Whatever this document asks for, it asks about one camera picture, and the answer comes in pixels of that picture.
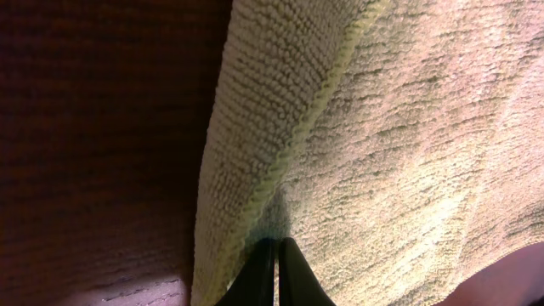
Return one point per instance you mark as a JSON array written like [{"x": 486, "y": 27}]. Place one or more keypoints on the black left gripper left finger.
[{"x": 254, "y": 285}]

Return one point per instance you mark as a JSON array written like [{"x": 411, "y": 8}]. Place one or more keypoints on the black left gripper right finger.
[{"x": 298, "y": 284}]

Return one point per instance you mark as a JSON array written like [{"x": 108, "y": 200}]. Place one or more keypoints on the light green microfiber cloth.
[{"x": 400, "y": 143}]

